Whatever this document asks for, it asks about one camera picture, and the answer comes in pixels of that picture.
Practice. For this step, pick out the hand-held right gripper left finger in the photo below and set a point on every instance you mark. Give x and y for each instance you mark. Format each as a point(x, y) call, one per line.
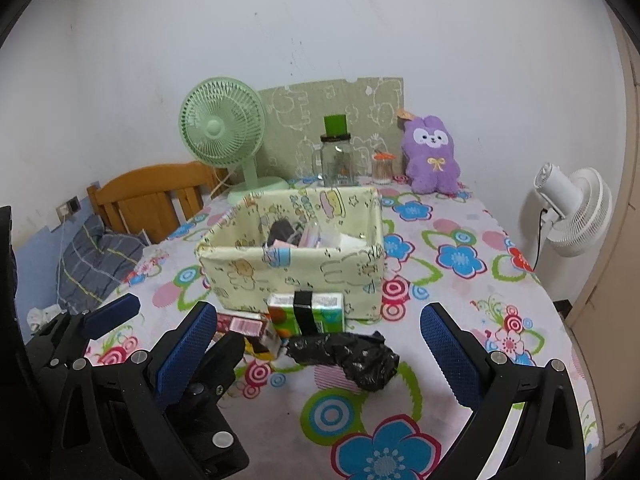
point(182, 350)

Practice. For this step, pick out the small yellow printed carton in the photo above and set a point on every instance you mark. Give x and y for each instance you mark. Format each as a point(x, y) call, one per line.
point(245, 325)

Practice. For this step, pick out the green desk fan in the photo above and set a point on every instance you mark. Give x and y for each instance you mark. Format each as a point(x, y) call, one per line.
point(215, 127)

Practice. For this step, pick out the pink printed packet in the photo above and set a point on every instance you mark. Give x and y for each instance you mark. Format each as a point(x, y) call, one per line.
point(312, 235)

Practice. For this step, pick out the purple plush rabbit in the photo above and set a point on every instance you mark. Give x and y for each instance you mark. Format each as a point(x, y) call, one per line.
point(432, 160)

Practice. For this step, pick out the cotton swab tub orange lid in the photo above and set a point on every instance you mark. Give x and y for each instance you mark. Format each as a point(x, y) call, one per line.
point(383, 170)

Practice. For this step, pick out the wall socket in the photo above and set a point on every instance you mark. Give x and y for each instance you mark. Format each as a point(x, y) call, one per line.
point(70, 206)

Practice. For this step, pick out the green juice carton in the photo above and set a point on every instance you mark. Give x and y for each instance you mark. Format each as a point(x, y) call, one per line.
point(325, 315)

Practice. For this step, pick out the beige door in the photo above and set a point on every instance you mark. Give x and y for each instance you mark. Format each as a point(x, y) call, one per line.
point(620, 260)

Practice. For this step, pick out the wooden bed headboard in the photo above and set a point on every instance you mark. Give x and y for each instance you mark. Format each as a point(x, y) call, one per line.
point(140, 195)

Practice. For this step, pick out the crumpled white grey cloth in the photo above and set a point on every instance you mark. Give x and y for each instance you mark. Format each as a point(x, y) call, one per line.
point(40, 316)

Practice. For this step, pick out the yellow printed fabric storage box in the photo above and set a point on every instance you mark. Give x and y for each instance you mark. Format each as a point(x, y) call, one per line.
point(240, 275)

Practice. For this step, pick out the black plastic bag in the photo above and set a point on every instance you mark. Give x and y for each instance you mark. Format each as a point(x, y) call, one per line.
point(360, 360)

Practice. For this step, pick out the green patterned board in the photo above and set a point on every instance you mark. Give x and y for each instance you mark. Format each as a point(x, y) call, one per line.
point(300, 110)

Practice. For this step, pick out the grey plaid pillow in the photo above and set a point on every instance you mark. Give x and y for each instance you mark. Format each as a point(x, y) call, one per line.
point(95, 265)

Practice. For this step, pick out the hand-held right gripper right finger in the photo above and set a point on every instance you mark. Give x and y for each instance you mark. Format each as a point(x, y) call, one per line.
point(450, 350)

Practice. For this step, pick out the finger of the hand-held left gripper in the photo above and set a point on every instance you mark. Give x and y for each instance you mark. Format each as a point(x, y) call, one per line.
point(222, 360)
point(115, 312)

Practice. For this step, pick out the white standing fan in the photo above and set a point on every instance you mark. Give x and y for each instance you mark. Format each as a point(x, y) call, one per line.
point(585, 210)

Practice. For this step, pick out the glass jar with green lid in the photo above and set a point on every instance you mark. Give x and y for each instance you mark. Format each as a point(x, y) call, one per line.
point(340, 160)

